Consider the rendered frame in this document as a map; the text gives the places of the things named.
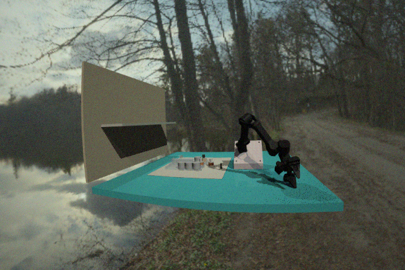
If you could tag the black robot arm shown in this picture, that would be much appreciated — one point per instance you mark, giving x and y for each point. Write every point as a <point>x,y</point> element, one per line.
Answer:
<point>282,148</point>

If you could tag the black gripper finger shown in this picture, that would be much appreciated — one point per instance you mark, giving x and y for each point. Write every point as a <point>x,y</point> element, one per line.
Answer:
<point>292,181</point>
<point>295,167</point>

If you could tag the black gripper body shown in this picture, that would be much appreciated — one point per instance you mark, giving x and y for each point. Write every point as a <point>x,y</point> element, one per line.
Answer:
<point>289,160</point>

